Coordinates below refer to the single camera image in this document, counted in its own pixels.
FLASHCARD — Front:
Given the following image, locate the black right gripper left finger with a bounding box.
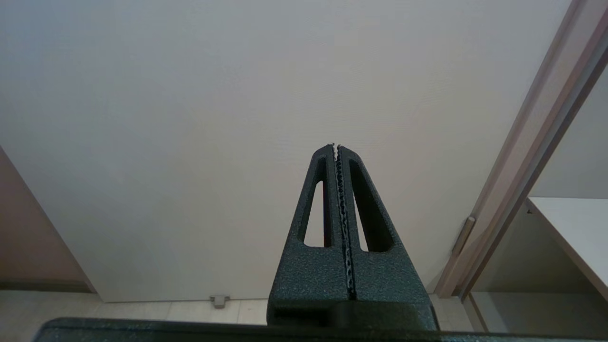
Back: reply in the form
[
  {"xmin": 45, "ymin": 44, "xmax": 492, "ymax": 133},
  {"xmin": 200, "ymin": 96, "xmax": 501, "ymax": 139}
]
[{"xmin": 267, "ymin": 145, "xmax": 351, "ymax": 326}]

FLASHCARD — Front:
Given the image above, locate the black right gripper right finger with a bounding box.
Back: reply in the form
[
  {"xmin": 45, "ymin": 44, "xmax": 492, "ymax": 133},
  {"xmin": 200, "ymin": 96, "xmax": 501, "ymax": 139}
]
[{"xmin": 336, "ymin": 145, "xmax": 437, "ymax": 329}]

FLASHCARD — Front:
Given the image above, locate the cream white door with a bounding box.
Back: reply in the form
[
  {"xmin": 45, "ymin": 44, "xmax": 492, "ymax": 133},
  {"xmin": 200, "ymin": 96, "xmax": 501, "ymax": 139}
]
[{"xmin": 0, "ymin": 0, "xmax": 575, "ymax": 303}]

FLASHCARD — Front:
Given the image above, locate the white closet shelf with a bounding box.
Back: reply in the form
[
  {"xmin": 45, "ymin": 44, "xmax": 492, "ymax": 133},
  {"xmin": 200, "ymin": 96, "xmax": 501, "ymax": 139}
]
[{"xmin": 525, "ymin": 197, "xmax": 608, "ymax": 301}]

